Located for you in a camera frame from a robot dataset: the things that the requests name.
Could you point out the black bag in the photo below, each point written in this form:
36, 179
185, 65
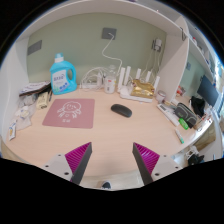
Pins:
198, 106

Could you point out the silver foil packets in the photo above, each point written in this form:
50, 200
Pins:
28, 100

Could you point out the white wall charger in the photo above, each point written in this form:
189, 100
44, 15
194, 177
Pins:
157, 44

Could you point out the small cream carton box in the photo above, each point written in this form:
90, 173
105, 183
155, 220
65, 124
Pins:
42, 100

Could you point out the green marker pen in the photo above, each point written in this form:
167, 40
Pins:
179, 136

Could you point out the black computer mouse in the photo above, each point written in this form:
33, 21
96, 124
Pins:
121, 110

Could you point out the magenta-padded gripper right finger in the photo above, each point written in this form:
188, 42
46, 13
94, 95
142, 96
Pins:
146, 157

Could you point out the clear plastic bag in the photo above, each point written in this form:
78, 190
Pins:
24, 116

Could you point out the wide grey wall socket plate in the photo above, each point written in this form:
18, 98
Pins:
34, 47

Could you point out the small green case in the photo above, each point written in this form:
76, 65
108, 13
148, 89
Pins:
183, 123

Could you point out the small white packet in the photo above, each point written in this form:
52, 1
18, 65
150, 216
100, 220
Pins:
12, 130

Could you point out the pink mouse pad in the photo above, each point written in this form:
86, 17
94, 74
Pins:
70, 113

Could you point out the white remote control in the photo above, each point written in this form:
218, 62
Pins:
168, 115

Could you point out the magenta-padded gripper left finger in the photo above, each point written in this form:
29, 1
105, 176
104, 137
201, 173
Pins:
78, 156

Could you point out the grey zip pouch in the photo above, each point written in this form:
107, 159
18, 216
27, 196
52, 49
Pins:
186, 114

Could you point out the white router with antennas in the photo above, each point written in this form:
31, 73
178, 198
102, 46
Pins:
126, 90

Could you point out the white power strip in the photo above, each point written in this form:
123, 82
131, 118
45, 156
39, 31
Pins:
90, 85

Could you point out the stack of books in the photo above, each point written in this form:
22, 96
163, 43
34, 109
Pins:
33, 88

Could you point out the black pen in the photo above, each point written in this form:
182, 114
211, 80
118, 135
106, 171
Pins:
50, 95

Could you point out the white shelf unit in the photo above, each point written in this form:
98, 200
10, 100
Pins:
100, 8

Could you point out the black monitor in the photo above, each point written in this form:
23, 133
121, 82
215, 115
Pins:
207, 90

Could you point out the small white jar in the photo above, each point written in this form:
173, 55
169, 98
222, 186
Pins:
161, 96

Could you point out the clear plastic jar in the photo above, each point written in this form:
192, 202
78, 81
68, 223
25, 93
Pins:
110, 83

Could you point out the gold foil bag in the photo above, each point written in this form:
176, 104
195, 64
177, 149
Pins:
142, 88

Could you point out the blue detergent bottle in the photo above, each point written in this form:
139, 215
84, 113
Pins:
61, 78

